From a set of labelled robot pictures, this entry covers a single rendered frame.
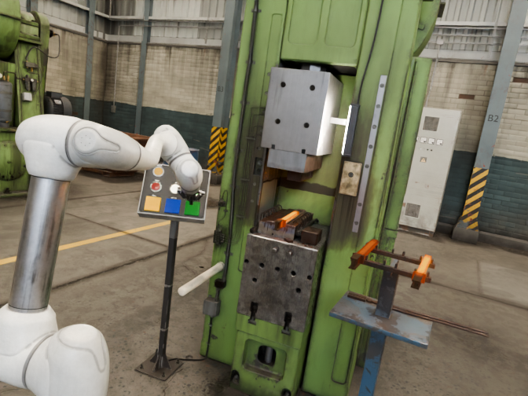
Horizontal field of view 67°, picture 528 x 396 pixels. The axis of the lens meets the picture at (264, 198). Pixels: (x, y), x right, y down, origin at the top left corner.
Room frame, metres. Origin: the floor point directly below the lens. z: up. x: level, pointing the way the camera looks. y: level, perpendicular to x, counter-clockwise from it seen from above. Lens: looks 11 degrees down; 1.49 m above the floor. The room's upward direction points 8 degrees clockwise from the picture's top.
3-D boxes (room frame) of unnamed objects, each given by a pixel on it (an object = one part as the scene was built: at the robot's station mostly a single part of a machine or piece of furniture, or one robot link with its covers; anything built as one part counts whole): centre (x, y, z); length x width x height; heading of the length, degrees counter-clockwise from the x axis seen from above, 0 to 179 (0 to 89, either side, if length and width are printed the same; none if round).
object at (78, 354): (0.99, 0.45, 0.77); 0.18 x 0.16 x 0.22; 76
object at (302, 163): (2.24, -0.15, 1.32); 0.42 x 0.20 x 0.10; 162
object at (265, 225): (2.24, -0.15, 0.96); 0.42 x 0.20 x 0.09; 162
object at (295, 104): (2.22, -0.19, 1.56); 0.42 x 0.39 x 0.40; 162
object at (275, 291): (2.23, -0.21, 0.69); 0.56 x 0.38 x 0.45; 162
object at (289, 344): (2.23, -0.21, 0.23); 0.55 x 0.37 x 0.47; 162
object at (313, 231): (2.04, -0.27, 0.95); 0.12 x 0.08 x 0.06; 162
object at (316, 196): (2.53, -0.29, 1.37); 0.41 x 0.10 x 0.91; 72
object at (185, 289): (2.06, 0.27, 0.62); 0.44 x 0.05 x 0.05; 162
